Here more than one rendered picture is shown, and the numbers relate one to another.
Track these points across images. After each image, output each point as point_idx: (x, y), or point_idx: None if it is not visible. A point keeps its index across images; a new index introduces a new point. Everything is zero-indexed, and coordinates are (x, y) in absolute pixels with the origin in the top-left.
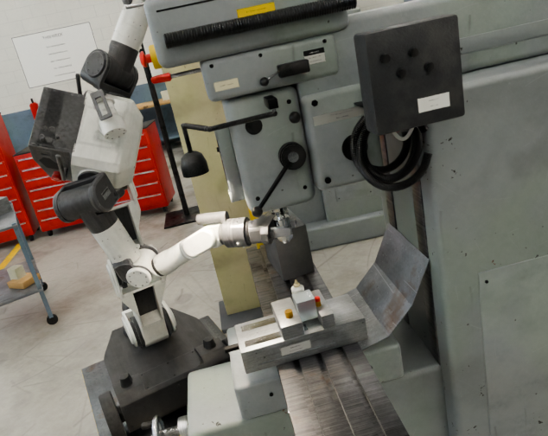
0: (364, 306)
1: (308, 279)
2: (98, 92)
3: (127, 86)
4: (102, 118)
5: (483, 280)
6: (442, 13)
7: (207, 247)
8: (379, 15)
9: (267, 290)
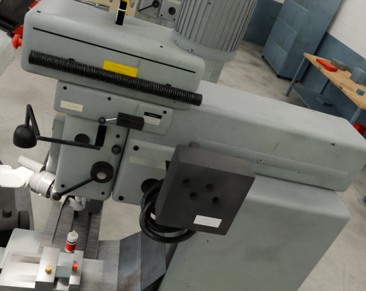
0: (115, 261)
1: (91, 217)
2: None
3: (14, 22)
4: None
5: None
6: (261, 133)
7: (15, 186)
8: (215, 112)
9: (58, 213)
